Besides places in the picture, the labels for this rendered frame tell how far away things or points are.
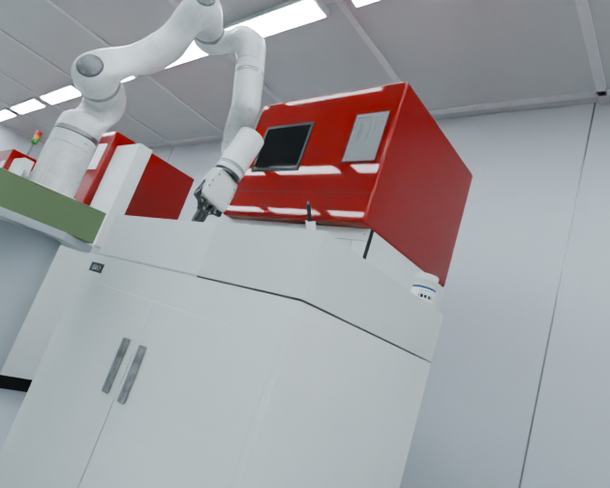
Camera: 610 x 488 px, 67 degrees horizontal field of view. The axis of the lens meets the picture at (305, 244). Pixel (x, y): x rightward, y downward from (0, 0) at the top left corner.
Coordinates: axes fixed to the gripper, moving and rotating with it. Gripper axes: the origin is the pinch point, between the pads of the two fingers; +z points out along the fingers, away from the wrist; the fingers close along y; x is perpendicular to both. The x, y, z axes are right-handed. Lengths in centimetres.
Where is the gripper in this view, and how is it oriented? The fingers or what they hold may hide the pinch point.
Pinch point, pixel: (198, 217)
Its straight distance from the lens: 132.7
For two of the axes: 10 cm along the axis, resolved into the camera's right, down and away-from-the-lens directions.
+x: 7.4, 0.9, -6.7
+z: -4.3, 8.2, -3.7
